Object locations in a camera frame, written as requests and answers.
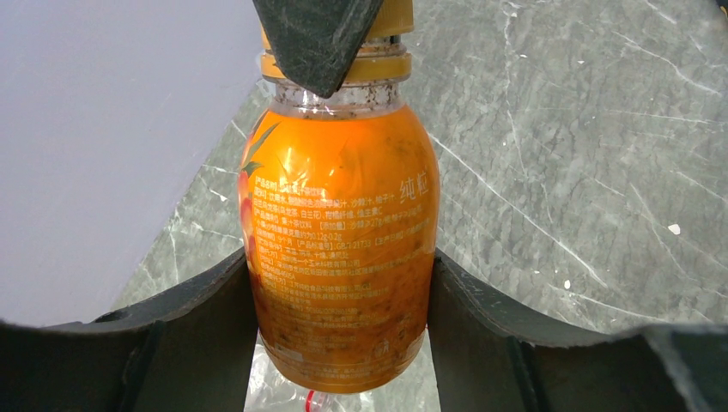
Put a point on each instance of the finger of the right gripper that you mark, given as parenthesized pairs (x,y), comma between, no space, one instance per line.
(321,74)

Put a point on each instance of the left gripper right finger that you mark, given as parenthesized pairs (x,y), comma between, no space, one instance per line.
(493,353)

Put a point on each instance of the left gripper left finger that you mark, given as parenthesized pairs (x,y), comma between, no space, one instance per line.
(188,348)

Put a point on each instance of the orange bottle cap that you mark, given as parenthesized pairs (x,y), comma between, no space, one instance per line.
(392,23)

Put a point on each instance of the orange juice bottle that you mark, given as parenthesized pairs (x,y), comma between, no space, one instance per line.
(339,201)

